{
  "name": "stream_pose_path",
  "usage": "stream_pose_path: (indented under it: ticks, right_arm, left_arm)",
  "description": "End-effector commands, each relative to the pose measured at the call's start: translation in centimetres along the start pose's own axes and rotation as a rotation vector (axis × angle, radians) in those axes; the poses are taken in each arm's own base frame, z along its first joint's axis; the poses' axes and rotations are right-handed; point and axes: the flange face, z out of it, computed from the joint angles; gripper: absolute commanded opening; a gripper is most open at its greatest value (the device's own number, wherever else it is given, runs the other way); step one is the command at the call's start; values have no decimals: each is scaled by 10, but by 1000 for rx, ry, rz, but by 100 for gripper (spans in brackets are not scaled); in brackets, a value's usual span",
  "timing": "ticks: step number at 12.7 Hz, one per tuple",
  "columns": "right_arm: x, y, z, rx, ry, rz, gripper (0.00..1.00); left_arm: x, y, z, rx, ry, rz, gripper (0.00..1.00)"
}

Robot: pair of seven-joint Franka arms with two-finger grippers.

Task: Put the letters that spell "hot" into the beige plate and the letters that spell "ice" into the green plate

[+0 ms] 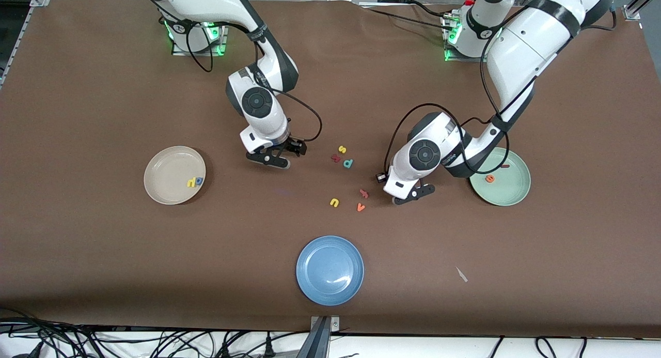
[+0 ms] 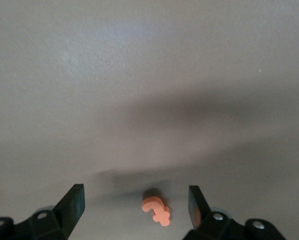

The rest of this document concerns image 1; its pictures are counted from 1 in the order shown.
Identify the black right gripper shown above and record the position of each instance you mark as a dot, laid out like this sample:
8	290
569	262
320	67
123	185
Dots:
290	143

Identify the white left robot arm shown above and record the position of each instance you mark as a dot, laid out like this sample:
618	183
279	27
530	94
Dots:
532	43

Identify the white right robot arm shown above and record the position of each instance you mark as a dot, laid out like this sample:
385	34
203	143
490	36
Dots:
258	102

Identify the brown table cover sheet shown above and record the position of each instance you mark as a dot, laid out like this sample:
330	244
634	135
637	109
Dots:
310	89

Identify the blue plate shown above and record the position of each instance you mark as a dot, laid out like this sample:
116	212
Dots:
320	265

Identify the small white paper scrap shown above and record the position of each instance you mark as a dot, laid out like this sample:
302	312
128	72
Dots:
462	275

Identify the beige brown plate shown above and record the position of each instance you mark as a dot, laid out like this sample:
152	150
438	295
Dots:
170	167

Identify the green plate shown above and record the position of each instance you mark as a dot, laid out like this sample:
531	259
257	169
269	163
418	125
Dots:
511	187

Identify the aluminium corner profile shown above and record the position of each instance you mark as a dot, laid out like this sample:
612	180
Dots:
638	4

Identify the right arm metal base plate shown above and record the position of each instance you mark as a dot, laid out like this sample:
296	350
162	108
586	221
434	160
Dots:
201	52

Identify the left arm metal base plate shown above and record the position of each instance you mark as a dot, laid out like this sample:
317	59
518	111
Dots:
457	59

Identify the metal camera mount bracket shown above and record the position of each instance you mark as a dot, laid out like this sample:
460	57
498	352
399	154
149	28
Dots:
324	323

